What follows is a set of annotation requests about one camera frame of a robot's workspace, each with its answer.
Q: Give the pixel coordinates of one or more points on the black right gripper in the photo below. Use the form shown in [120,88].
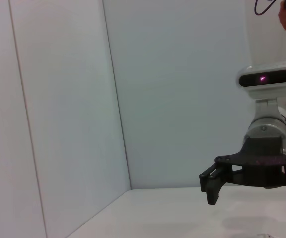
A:
[262,161]

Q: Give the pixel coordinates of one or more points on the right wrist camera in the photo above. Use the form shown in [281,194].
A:
[257,80]

